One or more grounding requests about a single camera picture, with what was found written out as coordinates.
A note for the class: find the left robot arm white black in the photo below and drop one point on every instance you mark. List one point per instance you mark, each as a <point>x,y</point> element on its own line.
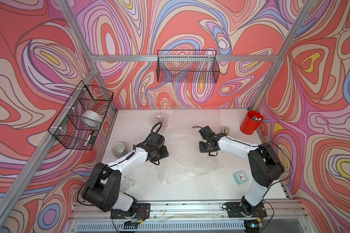
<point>102,188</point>

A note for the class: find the red pen holder cup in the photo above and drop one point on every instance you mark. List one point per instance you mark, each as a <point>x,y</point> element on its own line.
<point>251,122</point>

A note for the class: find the black wire basket left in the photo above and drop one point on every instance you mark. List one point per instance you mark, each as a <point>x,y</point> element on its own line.
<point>81,119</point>

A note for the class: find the small green alarm clock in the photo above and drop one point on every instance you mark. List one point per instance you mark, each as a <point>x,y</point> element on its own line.
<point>240,177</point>

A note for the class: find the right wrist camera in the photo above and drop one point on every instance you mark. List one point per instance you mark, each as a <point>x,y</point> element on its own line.
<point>206,133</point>

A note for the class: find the black wire basket back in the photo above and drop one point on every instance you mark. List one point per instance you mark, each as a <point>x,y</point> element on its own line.
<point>187,66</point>

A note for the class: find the lavender ceramic mug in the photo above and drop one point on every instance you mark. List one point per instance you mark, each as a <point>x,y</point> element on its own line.
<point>119,150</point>

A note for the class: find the red mug black handle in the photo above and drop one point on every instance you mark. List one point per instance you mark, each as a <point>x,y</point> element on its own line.
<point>160,118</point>

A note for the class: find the flat bubble wrap sheet stack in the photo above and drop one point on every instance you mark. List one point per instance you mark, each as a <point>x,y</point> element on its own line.
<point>182,121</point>

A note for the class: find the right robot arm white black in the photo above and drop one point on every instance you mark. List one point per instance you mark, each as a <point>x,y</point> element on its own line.
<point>265,167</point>

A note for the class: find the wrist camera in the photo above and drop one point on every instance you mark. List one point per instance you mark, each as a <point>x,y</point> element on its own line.
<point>155,140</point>
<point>206,133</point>

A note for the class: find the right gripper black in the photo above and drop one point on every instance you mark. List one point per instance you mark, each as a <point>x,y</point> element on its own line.
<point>201,149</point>

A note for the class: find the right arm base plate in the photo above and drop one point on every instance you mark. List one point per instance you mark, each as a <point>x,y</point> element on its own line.
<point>244,209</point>

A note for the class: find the black wire basket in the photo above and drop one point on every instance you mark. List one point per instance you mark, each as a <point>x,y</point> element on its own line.
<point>187,66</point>
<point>81,119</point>

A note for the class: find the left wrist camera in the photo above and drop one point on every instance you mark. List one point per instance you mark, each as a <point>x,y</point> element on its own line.
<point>155,140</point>

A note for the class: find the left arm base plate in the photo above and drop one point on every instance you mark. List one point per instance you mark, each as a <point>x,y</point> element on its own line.
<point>140,211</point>

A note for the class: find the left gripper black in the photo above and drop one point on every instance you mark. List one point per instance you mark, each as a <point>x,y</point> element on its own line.
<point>165,153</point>

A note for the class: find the bubble wrap sheet around mug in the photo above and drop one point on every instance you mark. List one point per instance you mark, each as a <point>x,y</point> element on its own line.
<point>162,122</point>

